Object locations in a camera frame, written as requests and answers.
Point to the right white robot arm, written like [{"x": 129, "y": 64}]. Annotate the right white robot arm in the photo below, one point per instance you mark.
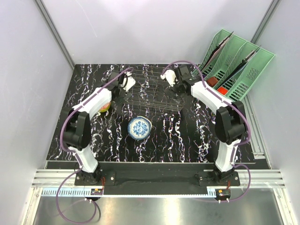
[{"x": 230, "y": 119}]

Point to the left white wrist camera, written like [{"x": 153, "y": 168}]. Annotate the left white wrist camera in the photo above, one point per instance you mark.
[{"x": 128, "y": 81}]

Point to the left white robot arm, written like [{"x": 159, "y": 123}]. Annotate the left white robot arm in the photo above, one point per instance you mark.
[{"x": 75, "y": 133}]

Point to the black folder in organizer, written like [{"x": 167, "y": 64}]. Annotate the black folder in organizer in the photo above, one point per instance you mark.
[{"x": 218, "y": 43}]

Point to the yellow green bowl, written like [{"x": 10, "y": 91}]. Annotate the yellow green bowl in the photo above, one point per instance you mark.
[{"x": 103, "y": 111}]

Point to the red block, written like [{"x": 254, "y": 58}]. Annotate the red block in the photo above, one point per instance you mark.
[{"x": 222, "y": 90}]

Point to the wire dish rack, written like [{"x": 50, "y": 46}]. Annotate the wire dish rack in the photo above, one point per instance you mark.
[{"x": 149, "y": 91}]

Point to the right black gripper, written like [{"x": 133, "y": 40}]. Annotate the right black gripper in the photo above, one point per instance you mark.
[{"x": 171, "y": 90}]

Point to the red patterned bowl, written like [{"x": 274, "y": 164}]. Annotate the red patterned bowl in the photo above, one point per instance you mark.
[{"x": 106, "y": 106}]

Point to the green file organizer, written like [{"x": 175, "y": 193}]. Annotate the green file organizer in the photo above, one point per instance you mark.
[{"x": 234, "y": 64}]

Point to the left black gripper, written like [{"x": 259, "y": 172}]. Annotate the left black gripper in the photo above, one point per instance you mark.
[{"x": 125, "y": 96}]

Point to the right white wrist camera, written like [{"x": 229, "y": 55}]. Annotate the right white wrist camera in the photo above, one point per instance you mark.
[{"x": 170, "y": 76}]

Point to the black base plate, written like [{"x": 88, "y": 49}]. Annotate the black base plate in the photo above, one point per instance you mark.
[{"x": 157, "y": 178}]

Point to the blue white patterned bowl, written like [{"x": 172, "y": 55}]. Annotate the blue white patterned bowl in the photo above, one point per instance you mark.
[{"x": 139, "y": 128}]

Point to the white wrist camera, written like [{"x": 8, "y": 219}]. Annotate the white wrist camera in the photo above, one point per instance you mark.
[
  {"x": 128, "y": 81},
  {"x": 170, "y": 76}
]

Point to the brown block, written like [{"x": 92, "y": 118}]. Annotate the brown block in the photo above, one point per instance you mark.
[{"x": 212, "y": 81}]

